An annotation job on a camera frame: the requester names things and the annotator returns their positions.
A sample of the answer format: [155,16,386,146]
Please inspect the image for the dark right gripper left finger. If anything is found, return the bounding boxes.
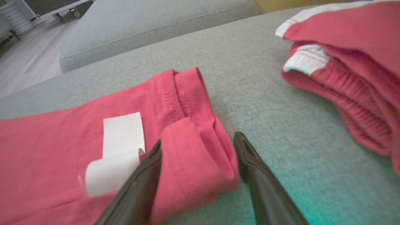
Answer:
[95,139,163,225]

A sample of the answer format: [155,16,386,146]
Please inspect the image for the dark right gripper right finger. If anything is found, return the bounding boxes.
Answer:
[234,131,310,225]

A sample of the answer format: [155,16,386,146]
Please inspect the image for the red basketball jersey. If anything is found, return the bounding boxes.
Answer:
[0,66,240,225]

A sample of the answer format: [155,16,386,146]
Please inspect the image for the red basketball shorts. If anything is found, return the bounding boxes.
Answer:
[275,0,400,176]

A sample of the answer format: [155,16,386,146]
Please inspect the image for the grey sofa seat cushion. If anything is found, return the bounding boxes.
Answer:
[0,6,400,225]

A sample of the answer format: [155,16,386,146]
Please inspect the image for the grey sofa side cushion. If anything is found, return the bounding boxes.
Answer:
[59,0,260,73]

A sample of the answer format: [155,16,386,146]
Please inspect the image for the yellow cushion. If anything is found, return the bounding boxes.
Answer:
[254,0,360,14]

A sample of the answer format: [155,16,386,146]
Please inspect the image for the white cabinet with metal feet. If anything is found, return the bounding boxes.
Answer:
[17,0,94,23]

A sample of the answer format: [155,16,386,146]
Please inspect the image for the white ribbed cylinder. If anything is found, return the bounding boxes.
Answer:
[0,0,35,35]

